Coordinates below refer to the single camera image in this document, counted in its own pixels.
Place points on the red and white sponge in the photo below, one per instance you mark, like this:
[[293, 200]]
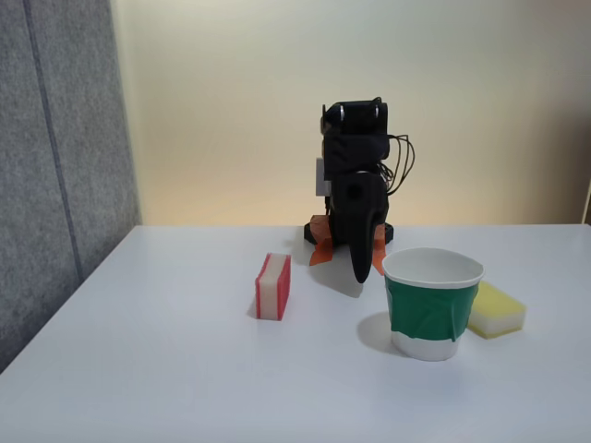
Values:
[[273, 288]]

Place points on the orange base block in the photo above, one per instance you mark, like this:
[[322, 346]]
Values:
[[379, 232], [319, 228]]

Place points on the white controller board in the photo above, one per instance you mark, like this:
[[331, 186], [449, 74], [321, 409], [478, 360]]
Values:
[[322, 177]]

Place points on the orange tape strip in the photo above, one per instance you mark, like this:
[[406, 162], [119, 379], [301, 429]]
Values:
[[380, 258], [322, 255]]

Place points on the paper cup with green tape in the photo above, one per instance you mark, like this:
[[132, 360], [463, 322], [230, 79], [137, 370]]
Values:
[[427, 309]]

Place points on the yellow and white sponge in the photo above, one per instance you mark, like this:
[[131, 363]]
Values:
[[501, 311]]

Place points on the grey felt partition panel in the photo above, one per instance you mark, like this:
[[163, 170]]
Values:
[[60, 184]]

